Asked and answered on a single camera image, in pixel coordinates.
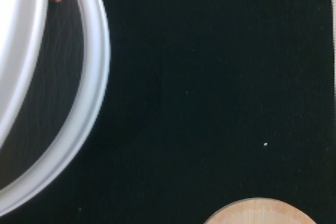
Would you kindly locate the round wooden coaster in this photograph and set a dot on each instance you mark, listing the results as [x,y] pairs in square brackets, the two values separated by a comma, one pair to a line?
[260,211]

